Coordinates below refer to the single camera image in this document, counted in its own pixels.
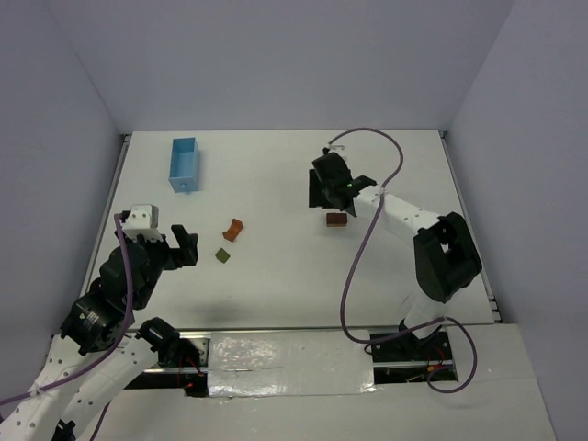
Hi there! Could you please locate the silver tape strip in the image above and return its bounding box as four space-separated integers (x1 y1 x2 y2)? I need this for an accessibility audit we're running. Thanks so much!
208 331 376 398

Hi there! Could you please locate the light oak rectangular block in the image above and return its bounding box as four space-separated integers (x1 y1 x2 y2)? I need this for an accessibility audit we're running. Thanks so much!
326 212 347 222

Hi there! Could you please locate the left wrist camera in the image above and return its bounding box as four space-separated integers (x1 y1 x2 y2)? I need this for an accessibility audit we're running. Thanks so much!
122 204 163 243

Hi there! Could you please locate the walnut base block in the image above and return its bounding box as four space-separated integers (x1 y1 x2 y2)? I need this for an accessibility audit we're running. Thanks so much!
326 220 347 228

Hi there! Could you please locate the orange arch wood block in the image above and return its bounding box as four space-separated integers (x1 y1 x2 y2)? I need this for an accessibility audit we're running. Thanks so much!
222 219 243 243

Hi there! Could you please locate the green triangular wood block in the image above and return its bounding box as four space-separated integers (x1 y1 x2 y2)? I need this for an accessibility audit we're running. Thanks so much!
215 248 231 264

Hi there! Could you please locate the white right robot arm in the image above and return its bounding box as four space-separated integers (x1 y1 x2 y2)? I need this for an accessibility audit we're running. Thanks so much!
309 148 482 351

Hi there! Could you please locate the blue wooden drawer box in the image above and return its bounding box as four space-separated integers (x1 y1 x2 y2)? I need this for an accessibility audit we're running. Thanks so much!
168 137 199 193

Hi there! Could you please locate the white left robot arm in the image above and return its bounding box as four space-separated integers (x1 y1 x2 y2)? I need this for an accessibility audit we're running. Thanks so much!
1 225 200 440

